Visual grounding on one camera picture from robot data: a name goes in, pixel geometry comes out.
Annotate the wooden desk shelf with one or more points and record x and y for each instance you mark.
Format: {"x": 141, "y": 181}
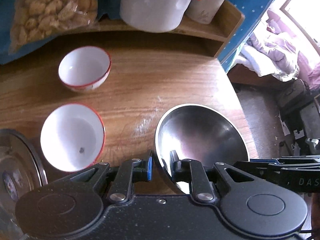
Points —
{"x": 215, "y": 35}

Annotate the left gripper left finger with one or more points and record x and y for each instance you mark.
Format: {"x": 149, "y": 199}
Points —
{"x": 129, "y": 172}

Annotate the white jug blue lid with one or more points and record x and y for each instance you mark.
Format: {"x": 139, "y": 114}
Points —
{"x": 154, "y": 16}

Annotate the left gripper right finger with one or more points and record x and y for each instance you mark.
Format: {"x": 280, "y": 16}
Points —
{"x": 192, "y": 172}

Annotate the bed with pink bedding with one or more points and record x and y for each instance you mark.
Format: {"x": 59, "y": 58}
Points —
{"x": 275, "y": 55}

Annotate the bag of biscuits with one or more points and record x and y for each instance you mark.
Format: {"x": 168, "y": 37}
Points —
{"x": 36, "y": 20}

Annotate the white red-rimmed bowl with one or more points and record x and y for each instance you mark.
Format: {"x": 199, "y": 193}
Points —
{"x": 85, "y": 68}
{"x": 72, "y": 137}

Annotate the large steel plate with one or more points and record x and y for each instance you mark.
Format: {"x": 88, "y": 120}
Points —
{"x": 34, "y": 167}

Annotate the blue dotted curtain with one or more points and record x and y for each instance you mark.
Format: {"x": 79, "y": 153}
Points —
{"x": 253, "y": 11}

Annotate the deep steel bowl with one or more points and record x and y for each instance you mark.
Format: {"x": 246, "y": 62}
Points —
{"x": 196, "y": 132}

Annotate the dark suitcase on floor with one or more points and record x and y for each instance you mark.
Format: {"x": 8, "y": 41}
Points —
{"x": 295, "y": 92}

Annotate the white steel thermos cup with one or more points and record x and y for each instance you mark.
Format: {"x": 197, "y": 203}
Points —
{"x": 203, "y": 11}

